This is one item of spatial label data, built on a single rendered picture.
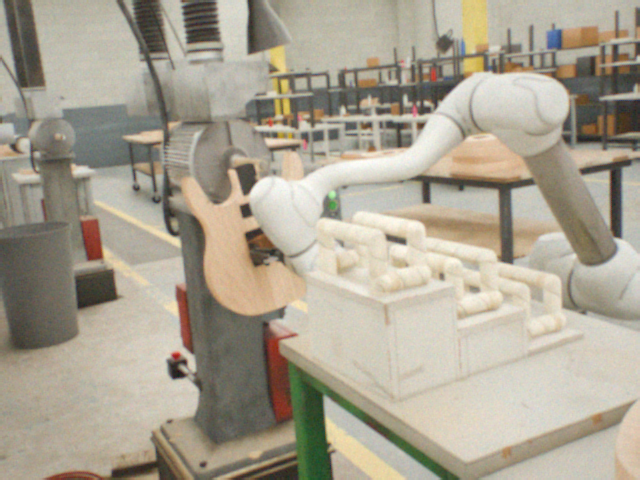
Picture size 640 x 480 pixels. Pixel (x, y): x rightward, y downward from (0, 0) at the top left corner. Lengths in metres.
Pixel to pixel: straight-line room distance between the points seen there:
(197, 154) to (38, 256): 2.67
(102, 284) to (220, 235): 3.79
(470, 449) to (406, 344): 0.21
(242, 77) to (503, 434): 1.15
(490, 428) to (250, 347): 1.47
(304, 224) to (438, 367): 0.47
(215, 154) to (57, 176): 3.52
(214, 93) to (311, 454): 0.91
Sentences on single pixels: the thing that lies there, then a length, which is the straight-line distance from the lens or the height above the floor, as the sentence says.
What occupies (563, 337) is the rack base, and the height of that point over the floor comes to 0.94.
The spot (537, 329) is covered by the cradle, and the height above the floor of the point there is 0.96.
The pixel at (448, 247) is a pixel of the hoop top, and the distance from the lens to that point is 1.42.
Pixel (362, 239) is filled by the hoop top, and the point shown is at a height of 1.20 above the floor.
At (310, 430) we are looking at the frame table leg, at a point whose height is 0.74.
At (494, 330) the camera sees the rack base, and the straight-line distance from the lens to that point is 1.34.
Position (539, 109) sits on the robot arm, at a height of 1.36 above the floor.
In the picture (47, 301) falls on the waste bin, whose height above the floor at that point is 0.29.
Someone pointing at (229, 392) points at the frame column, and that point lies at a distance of 2.53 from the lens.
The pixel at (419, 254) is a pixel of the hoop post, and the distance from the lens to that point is 1.24.
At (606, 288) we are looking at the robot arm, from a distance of 2.00.
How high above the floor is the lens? 1.45
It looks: 11 degrees down
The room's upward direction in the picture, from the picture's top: 5 degrees counter-clockwise
